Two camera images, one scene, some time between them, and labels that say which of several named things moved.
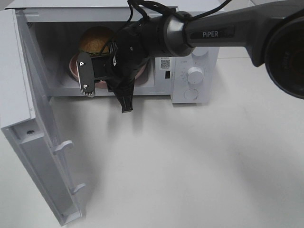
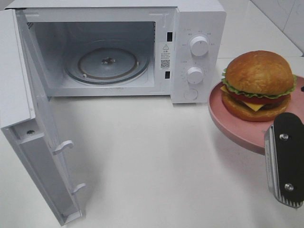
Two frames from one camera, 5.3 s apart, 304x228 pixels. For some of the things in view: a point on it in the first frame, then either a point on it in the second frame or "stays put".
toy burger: x=95 y=39 → x=257 y=86
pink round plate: x=99 y=83 → x=296 y=104
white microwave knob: x=195 y=75 stays put
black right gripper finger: x=85 y=64 → x=284 y=155
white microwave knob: x=200 y=51 stays put
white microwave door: x=27 y=123 stays put
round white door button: x=191 y=93 stays put
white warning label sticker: x=165 y=63 stays put
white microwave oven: x=55 y=27 stays put
